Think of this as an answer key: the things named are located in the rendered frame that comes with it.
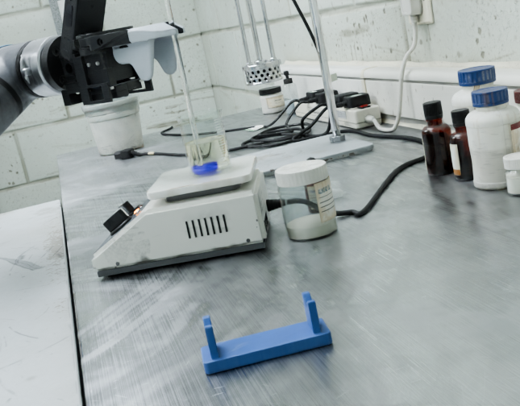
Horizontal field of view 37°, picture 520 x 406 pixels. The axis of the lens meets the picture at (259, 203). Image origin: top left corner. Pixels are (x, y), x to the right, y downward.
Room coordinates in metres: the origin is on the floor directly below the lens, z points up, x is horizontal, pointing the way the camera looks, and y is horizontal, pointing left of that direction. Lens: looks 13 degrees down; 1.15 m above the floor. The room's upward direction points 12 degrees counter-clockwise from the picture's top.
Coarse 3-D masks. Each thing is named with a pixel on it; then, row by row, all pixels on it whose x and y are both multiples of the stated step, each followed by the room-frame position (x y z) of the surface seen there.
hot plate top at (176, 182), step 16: (240, 160) 0.93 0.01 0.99; (256, 160) 0.94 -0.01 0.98; (160, 176) 0.94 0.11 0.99; (176, 176) 0.91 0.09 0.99; (192, 176) 0.89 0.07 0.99; (208, 176) 0.87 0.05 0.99; (224, 176) 0.85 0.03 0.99; (240, 176) 0.84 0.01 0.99; (160, 192) 0.85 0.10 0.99; (176, 192) 0.85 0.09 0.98; (192, 192) 0.85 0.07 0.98
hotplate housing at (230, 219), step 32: (224, 192) 0.86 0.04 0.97; (256, 192) 0.84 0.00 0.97; (128, 224) 0.85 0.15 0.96; (160, 224) 0.84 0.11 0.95; (192, 224) 0.84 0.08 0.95; (224, 224) 0.84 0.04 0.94; (256, 224) 0.83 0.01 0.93; (96, 256) 0.86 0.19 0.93; (128, 256) 0.85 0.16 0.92; (160, 256) 0.84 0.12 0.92; (192, 256) 0.84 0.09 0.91
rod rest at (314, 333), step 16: (304, 304) 0.58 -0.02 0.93; (208, 320) 0.57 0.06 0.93; (320, 320) 0.58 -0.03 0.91; (208, 336) 0.55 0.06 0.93; (256, 336) 0.58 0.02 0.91; (272, 336) 0.57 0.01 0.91; (288, 336) 0.56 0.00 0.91; (304, 336) 0.56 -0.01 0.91; (320, 336) 0.55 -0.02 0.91; (208, 352) 0.57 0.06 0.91; (224, 352) 0.56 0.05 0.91; (240, 352) 0.55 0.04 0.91; (256, 352) 0.55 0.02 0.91; (272, 352) 0.55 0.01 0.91; (288, 352) 0.55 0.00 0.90; (208, 368) 0.55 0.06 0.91; (224, 368) 0.55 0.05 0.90
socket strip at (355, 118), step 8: (296, 104) 1.87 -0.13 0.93; (304, 104) 1.81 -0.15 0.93; (312, 104) 1.76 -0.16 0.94; (296, 112) 1.88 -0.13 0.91; (304, 112) 1.82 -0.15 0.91; (344, 112) 1.56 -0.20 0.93; (352, 112) 1.52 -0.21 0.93; (360, 112) 1.51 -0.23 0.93; (368, 112) 1.51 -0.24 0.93; (376, 112) 1.52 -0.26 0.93; (320, 120) 1.72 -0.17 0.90; (344, 120) 1.57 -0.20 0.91; (352, 120) 1.52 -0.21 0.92; (360, 120) 1.51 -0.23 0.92; (376, 120) 1.52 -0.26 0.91; (352, 128) 1.54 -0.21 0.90; (360, 128) 1.51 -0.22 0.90
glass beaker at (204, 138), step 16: (208, 112) 0.92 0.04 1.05; (192, 128) 0.87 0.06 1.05; (208, 128) 0.87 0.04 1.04; (224, 128) 0.90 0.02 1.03; (192, 144) 0.87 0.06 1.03; (208, 144) 0.87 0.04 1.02; (224, 144) 0.88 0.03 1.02; (192, 160) 0.88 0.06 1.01; (208, 160) 0.87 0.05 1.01; (224, 160) 0.88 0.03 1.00
